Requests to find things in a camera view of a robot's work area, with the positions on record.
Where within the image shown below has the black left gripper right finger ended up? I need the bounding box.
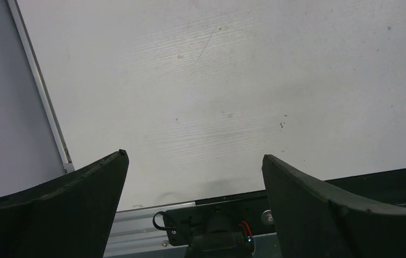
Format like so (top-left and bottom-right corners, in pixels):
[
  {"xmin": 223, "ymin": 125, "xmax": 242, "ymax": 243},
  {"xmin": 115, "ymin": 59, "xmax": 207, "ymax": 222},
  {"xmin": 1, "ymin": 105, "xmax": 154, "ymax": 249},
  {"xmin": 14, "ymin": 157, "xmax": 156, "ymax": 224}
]
[{"xmin": 262, "ymin": 155, "xmax": 406, "ymax": 257}]

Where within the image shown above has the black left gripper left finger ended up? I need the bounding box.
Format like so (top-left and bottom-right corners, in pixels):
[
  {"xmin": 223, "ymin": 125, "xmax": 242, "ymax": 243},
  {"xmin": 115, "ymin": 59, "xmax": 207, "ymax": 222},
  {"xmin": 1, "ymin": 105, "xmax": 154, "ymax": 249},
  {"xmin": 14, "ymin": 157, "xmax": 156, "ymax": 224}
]
[{"xmin": 0, "ymin": 149, "xmax": 129, "ymax": 257}]

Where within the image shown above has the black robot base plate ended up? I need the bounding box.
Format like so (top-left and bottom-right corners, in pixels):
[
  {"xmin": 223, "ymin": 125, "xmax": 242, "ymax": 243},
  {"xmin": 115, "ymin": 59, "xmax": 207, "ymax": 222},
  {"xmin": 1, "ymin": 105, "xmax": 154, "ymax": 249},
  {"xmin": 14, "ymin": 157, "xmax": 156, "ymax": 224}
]
[{"xmin": 152, "ymin": 168, "xmax": 406, "ymax": 257}]

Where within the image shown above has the aluminium table edge rail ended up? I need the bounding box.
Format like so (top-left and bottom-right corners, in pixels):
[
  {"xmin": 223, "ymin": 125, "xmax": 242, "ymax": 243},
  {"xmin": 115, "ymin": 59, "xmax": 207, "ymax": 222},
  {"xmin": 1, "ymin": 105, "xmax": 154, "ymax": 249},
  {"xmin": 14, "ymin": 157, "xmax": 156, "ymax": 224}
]
[{"xmin": 104, "ymin": 202, "xmax": 195, "ymax": 257}]

